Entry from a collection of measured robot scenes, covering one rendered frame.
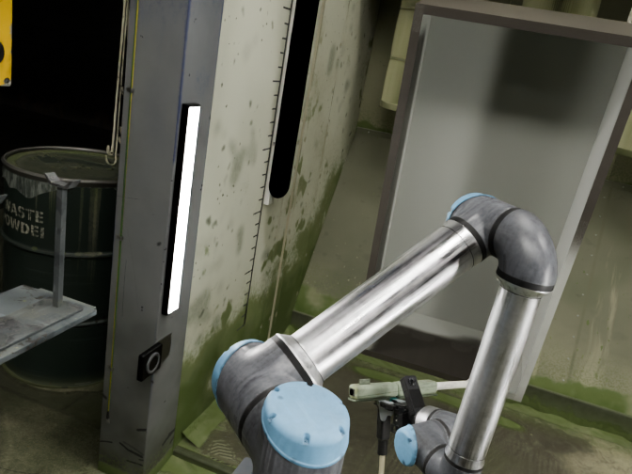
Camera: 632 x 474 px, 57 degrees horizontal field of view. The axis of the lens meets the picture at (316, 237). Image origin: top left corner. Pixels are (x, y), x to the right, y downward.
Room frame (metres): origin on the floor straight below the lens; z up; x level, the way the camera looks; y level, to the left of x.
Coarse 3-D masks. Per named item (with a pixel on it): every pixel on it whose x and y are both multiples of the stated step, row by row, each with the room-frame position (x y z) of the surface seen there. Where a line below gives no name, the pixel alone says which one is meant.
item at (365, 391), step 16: (368, 384) 1.54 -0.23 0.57; (384, 384) 1.55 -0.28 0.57; (400, 384) 1.58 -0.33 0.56; (432, 384) 1.63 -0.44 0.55; (448, 384) 1.68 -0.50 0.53; (464, 384) 1.71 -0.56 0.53; (352, 400) 1.49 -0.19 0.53; (368, 400) 1.50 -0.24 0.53; (384, 432) 1.50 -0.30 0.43; (384, 448) 1.49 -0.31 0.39
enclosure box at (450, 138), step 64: (448, 0) 1.85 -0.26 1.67; (448, 64) 2.04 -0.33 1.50; (512, 64) 1.98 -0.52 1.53; (576, 64) 1.93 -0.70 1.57; (448, 128) 2.07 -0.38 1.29; (512, 128) 2.01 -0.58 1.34; (576, 128) 1.96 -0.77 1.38; (384, 192) 1.80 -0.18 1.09; (448, 192) 2.10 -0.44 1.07; (512, 192) 2.04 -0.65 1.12; (576, 192) 1.98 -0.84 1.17; (384, 256) 2.19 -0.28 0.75; (576, 256) 1.66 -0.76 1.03; (448, 320) 2.18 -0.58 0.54; (512, 384) 1.86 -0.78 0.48
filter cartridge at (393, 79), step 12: (408, 0) 2.99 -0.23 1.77; (420, 0) 2.96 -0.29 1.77; (408, 12) 2.99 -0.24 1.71; (396, 24) 3.08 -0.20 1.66; (408, 24) 2.97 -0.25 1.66; (396, 36) 3.03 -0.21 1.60; (408, 36) 2.96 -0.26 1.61; (396, 48) 3.01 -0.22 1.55; (396, 60) 3.00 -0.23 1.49; (396, 72) 2.98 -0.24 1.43; (384, 84) 3.09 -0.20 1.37; (396, 84) 2.97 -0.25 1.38; (384, 96) 3.04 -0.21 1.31; (396, 96) 2.97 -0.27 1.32; (396, 108) 2.95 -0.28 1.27
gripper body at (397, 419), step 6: (402, 408) 1.44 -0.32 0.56; (420, 408) 1.41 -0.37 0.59; (396, 414) 1.47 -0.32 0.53; (402, 414) 1.43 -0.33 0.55; (408, 414) 1.44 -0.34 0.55; (396, 420) 1.45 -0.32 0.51; (402, 420) 1.42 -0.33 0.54; (408, 420) 1.43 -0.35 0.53; (414, 420) 1.39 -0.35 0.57; (390, 426) 1.45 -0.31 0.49; (396, 426) 1.44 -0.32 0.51; (402, 426) 1.42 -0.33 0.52
